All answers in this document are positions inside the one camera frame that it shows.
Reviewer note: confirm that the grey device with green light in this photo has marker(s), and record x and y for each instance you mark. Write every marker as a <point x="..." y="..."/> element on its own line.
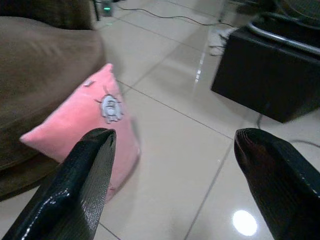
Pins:
<point x="107" y="7"/>

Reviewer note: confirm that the brown fabric sofa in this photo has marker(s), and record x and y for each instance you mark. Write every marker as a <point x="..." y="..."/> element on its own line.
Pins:
<point x="40" y="82"/>

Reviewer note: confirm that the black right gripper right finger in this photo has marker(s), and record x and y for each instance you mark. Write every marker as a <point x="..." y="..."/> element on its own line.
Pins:
<point x="280" y="185"/>

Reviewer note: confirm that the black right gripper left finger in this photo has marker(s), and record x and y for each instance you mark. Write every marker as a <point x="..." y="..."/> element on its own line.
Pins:
<point x="75" y="180"/>

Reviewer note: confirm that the black box cabinet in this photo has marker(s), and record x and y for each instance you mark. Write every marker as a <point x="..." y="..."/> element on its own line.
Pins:
<point x="267" y="77"/>

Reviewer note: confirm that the pink embroidered pillow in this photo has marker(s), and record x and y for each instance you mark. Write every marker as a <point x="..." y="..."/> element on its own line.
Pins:
<point x="75" y="120"/>

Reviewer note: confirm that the chrome metal tube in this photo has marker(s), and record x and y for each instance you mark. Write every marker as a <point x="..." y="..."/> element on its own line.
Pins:
<point x="282" y="37"/>

